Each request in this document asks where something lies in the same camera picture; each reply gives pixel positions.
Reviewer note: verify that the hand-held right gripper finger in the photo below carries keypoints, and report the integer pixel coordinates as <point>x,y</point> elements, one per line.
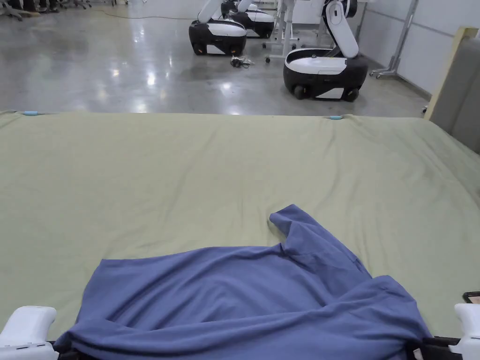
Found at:
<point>444,341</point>

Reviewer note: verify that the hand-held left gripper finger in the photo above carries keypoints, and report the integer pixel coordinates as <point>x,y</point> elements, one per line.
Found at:
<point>60,350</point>

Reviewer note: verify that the row of office chairs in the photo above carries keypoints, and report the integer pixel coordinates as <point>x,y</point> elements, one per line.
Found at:
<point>41,5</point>

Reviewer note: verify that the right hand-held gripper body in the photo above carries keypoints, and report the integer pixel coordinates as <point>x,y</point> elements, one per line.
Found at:
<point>470,330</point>

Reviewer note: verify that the black and white wheeled robot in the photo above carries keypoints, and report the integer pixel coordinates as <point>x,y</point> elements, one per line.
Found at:
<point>258,22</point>
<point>326,71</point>
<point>215,35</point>

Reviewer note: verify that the grey padded headboard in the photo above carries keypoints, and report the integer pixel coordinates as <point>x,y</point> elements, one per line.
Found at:
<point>463,93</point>

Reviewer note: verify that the bed with pale green sheet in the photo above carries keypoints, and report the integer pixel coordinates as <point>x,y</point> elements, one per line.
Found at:
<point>187,180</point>

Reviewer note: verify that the blue shirt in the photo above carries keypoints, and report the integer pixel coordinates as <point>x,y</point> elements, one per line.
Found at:
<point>232,300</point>

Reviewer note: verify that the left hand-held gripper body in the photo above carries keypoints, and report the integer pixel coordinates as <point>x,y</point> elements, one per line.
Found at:
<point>26,330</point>

